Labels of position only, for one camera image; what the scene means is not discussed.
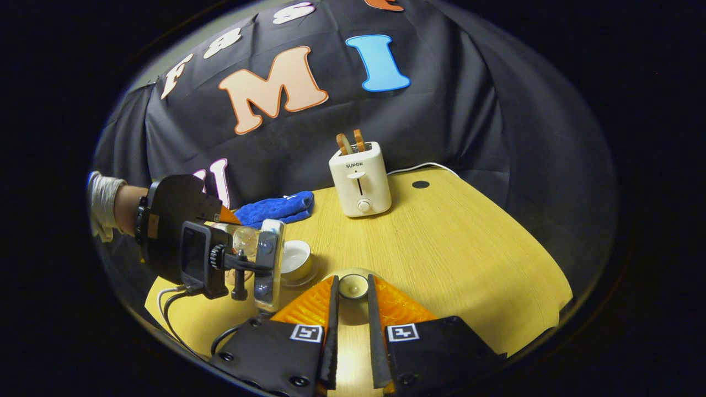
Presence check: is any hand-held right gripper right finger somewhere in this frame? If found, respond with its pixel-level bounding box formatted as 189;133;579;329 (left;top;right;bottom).
367;274;508;395

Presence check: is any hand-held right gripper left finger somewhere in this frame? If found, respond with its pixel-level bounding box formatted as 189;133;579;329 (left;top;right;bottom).
210;275;340;397

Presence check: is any white ceramic teacup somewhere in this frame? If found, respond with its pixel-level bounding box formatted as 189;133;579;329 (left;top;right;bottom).
280;240;313;283

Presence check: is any blue folded towel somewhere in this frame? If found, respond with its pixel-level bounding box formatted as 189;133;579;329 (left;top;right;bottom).
234;191;315;229

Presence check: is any white ceramic saucer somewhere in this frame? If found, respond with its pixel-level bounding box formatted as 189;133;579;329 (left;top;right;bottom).
279;259;320;288

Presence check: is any white toaster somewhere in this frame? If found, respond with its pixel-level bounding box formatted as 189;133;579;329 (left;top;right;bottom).
329;142;392;217

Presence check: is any black backdrop cloth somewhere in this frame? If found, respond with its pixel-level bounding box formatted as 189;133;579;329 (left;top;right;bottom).
91;0;616;287

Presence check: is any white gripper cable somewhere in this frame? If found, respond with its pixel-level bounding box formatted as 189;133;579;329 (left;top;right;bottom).
157;285;186;327

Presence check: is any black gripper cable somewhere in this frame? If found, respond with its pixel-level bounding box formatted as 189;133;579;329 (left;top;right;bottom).
211;324;244;357
162;287;211;362

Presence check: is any white toaster cable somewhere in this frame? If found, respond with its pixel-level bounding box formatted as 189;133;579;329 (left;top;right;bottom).
386;162;461;177

